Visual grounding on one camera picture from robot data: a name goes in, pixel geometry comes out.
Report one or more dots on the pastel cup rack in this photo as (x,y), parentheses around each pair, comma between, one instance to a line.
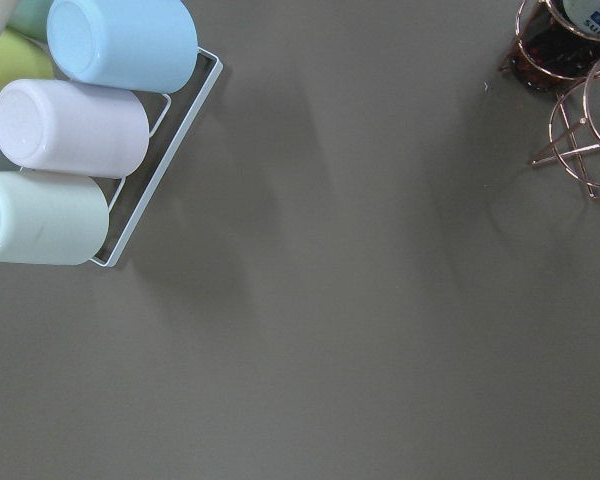
(89,143)

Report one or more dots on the copper wire bottle rack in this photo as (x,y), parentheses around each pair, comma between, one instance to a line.
(573,129)

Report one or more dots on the tea bottle front right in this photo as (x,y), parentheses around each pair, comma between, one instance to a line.
(556,43)

